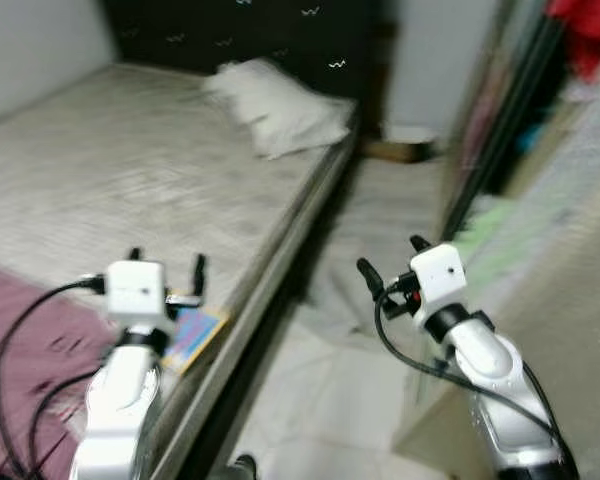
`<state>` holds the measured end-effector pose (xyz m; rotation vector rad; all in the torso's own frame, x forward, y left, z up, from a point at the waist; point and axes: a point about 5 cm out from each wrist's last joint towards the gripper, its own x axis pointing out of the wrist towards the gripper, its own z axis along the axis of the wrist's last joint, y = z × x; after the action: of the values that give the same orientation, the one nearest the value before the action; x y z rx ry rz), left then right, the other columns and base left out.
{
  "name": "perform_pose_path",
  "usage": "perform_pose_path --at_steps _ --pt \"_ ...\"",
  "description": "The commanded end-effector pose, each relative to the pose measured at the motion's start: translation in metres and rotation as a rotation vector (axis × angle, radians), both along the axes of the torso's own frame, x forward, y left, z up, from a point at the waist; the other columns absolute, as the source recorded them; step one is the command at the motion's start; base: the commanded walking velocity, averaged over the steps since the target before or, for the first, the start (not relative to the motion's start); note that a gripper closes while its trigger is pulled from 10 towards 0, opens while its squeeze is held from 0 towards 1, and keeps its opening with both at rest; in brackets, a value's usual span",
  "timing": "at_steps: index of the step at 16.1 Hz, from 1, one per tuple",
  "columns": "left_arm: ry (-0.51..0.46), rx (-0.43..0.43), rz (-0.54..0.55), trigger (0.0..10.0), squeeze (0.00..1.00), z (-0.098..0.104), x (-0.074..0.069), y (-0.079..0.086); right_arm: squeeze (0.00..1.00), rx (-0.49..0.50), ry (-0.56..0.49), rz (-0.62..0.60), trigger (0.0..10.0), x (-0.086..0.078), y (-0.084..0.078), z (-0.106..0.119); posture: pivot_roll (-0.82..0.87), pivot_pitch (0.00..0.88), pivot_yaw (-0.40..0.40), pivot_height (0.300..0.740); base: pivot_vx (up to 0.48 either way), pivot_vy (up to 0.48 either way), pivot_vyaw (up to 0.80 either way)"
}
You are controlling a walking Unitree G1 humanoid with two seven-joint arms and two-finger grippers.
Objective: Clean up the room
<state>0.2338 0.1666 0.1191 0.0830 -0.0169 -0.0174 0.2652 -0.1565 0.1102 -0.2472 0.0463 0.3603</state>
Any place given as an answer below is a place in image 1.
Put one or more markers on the yellow blue children's book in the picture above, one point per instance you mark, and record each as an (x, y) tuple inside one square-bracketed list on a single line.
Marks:
[(195, 338)]

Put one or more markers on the purple cartoon print blanket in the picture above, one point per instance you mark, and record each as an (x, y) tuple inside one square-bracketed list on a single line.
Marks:
[(30, 350)]

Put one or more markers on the beige pillow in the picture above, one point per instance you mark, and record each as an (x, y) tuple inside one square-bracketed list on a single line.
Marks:
[(280, 110)]

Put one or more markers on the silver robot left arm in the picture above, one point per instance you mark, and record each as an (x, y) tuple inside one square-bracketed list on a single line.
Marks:
[(115, 410)]

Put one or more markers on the white quilted mattress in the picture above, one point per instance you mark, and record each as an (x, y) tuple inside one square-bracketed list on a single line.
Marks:
[(110, 170)]

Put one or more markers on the brown floor mat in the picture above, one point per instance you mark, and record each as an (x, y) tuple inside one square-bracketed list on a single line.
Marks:
[(400, 150)]

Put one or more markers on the beige fabric wardrobe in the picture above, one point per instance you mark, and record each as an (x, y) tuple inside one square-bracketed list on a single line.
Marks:
[(560, 330)]

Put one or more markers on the grey robot left leg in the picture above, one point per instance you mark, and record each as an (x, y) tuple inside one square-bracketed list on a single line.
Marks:
[(244, 468)]

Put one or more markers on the black tufted headboard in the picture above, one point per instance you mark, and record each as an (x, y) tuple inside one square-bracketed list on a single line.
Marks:
[(230, 35)]

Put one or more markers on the red garment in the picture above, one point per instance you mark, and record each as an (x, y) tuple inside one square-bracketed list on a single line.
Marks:
[(590, 35)]

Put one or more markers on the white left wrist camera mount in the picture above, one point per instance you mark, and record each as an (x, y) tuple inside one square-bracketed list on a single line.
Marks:
[(135, 290)]

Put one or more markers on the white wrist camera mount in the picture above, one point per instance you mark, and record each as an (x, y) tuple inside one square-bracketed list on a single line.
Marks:
[(135, 290), (438, 275)]

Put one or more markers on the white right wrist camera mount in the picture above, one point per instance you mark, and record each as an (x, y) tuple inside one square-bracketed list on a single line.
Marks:
[(438, 275)]

